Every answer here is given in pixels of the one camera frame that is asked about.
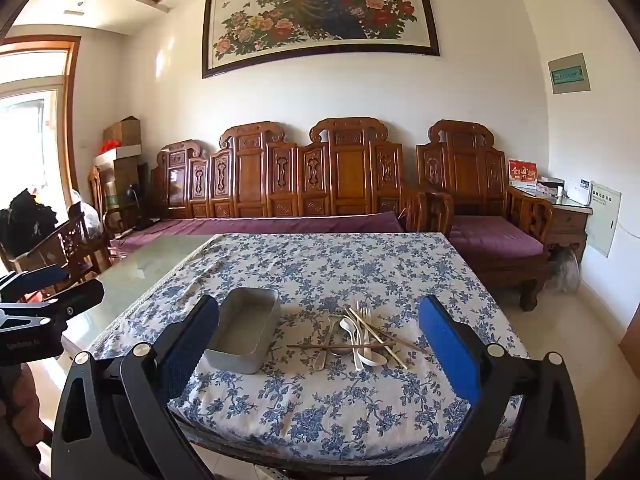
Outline grey mop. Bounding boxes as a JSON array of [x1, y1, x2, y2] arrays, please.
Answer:
[[547, 247, 581, 295]]

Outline blue floral tablecloth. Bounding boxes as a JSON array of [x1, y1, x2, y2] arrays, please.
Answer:
[[87, 232, 531, 463]]

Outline black bag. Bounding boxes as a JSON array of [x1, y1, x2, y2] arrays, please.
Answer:
[[0, 189, 59, 257]]

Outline wooden door frame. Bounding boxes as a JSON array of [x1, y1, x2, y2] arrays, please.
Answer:
[[0, 35, 82, 221]]

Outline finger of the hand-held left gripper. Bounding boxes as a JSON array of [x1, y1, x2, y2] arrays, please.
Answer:
[[0, 279, 105, 331], [0, 265, 69, 302]]

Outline stacked cardboard boxes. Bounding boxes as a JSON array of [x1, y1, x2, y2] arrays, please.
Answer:
[[95, 145, 144, 203]]

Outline framed peacock painting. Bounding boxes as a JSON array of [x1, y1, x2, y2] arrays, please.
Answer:
[[201, 0, 441, 79]]

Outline white spoon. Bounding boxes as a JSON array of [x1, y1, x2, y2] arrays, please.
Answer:
[[361, 337, 389, 367], [339, 316, 366, 373]]

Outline carved wooden armchair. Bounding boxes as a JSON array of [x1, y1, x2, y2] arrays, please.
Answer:
[[415, 120, 588, 311]]

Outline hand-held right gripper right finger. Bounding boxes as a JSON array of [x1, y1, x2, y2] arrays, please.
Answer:
[[417, 295, 586, 480]]

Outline white plastic bag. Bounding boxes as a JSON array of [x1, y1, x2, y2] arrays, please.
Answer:
[[70, 202, 104, 242]]

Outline rectangular metal tray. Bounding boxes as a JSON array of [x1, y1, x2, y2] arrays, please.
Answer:
[[204, 287, 281, 375]]

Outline grey electric box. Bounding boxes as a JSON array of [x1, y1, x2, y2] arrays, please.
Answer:
[[547, 53, 591, 94]]

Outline carved wooden sofa bench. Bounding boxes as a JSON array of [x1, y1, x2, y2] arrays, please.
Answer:
[[150, 117, 453, 236]]

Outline red desk calendar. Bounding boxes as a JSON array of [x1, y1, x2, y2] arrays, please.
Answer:
[[508, 159, 539, 189]]

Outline purple sofa cushion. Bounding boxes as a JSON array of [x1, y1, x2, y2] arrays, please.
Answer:
[[109, 211, 405, 257]]

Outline wooden side table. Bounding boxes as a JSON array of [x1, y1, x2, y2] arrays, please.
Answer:
[[542, 195, 594, 261]]

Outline wooden chair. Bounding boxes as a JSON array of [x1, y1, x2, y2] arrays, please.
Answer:
[[0, 212, 113, 301]]

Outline plain metal spoon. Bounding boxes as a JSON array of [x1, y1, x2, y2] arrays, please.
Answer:
[[327, 312, 353, 357]]

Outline purple armchair cushion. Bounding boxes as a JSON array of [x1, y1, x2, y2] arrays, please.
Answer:
[[450, 215, 546, 260]]

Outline ivory chopstick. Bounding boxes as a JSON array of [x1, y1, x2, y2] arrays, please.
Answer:
[[351, 304, 409, 368], [347, 305, 402, 371]]

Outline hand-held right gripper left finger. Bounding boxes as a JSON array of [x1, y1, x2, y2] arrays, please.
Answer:
[[51, 295, 221, 480]]

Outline brown chopstick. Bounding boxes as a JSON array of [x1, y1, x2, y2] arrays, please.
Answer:
[[287, 342, 397, 350], [372, 329, 427, 353]]

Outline cardboard box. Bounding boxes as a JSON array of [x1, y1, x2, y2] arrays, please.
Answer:
[[103, 116, 142, 147]]

